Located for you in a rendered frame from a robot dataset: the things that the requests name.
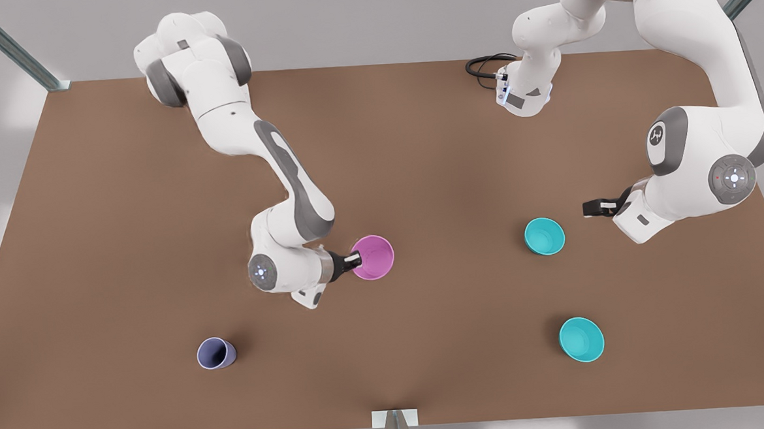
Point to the pink bowl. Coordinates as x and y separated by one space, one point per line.
375 258

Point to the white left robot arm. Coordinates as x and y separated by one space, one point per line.
693 41

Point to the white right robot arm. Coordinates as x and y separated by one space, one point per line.
226 111

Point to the teal bowl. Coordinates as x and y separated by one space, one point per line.
545 236
582 339

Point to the lavender cup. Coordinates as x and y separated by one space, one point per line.
214 354

